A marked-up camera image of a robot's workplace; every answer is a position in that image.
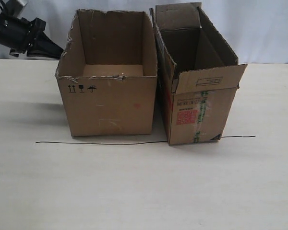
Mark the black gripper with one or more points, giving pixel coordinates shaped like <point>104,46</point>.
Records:
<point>23,36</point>

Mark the large cardboard box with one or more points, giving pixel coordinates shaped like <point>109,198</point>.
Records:
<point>107,73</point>

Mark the tall printed cardboard box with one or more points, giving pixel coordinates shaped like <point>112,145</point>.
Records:
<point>198,73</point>

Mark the thin black line marker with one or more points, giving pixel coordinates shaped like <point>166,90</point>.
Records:
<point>125,144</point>

